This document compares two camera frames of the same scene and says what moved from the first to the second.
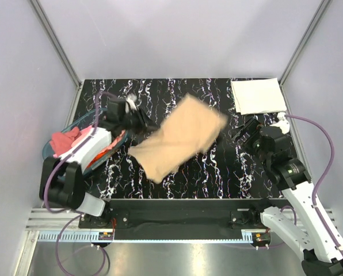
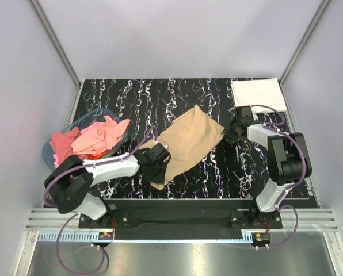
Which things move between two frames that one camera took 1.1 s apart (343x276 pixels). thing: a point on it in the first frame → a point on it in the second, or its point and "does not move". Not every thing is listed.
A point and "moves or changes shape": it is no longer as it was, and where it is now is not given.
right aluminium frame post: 319,12 does not move
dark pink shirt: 61,141 does not move
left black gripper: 145,125 → 160,179
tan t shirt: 190,127 moves or changes shape
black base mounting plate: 181,219 does not move
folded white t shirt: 258,95 does not move
